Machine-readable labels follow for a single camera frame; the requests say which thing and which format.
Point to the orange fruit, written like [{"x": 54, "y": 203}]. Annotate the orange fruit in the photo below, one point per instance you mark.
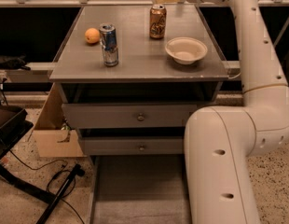
[{"x": 92, "y": 36}]

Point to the blue silver energy drink can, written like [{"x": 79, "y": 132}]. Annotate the blue silver energy drink can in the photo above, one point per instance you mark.
[{"x": 108, "y": 40}]

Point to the grey bottom drawer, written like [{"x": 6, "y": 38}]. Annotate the grey bottom drawer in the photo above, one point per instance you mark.
[{"x": 140, "y": 189}]

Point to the grey drawer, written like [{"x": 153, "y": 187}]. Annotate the grey drawer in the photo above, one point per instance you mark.
[
  {"x": 140, "y": 189},
  {"x": 92, "y": 116},
  {"x": 131, "y": 145}
]

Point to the cardboard box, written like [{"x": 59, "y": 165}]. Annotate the cardboard box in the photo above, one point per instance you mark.
[{"x": 53, "y": 135}]

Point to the grey top drawer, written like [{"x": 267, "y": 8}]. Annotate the grey top drawer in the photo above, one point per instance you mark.
[{"x": 92, "y": 116}]

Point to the grey drawer cabinet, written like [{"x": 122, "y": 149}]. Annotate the grey drawer cabinet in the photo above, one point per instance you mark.
[{"x": 199, "y": 93}]

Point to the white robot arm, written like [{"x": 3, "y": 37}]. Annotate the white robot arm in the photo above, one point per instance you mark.
[{"x": 218, "y": 139}]

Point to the grey middle drawer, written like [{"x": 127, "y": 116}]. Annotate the grey middle drawer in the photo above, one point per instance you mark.
[{"x": 131, "y": 145}]

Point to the orange soda can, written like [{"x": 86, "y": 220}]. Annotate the orange soda can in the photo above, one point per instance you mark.
[{"x": 157, "y": 21}]

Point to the metal rail frame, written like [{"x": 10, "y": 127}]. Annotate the metal rail frame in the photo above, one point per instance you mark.
[{"x": 50, "y": 34}]

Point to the white paper bowl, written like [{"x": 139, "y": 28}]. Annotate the white paper bowl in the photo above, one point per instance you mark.
[{"x": 186, "y": 50}]

